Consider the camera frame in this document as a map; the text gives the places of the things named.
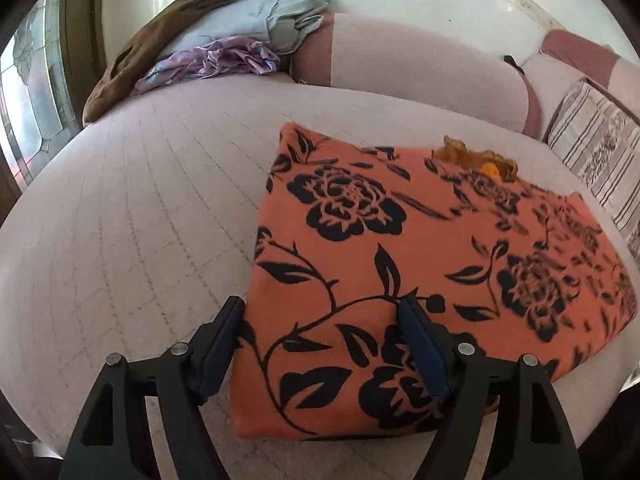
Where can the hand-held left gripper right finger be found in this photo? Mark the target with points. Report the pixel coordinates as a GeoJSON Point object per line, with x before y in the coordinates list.
{"type": "Point", "coordinates": [425, 350]}

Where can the striped floral pillow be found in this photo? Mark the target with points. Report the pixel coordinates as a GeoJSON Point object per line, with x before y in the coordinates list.
{"type": "Point", "coordinates": [600, 150]}

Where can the orange floral long-sleeve shirt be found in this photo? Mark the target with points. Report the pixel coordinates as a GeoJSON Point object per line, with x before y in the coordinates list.
{"type": "Point", "coordinates": [400, 270]}

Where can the purple patterned garment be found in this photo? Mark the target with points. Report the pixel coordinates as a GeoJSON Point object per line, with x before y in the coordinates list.
{"type": "Point", "coordinates": [215, 60]}

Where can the small black object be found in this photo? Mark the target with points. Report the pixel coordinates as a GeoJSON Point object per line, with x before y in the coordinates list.
{"type": "Point", "coordinates": [511, 61]}

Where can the grey-blue garment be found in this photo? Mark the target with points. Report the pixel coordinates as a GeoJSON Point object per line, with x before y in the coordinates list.
{"type": "Point", "coordinates": [265, 12]}

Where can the brown garment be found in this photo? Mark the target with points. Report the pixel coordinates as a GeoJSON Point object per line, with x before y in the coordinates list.
{"type": "Point", "coordinates": [145, 45]}

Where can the pink bolster cushion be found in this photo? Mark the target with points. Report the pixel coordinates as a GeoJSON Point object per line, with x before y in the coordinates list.
{"type": "Point", "coordinates": [415, 70]}

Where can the pink backrest cushion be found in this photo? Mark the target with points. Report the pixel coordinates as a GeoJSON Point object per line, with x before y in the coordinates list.
{"type": "Point", "coordinates": [575, 55]}

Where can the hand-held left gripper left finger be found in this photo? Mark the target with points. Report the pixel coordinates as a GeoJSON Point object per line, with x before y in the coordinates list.
{"type": "Point", "coordinates": [220, 355]}

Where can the stained glass window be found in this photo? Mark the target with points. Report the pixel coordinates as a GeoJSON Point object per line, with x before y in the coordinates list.
{"type": "Point", "coordinates": [35, 95]}

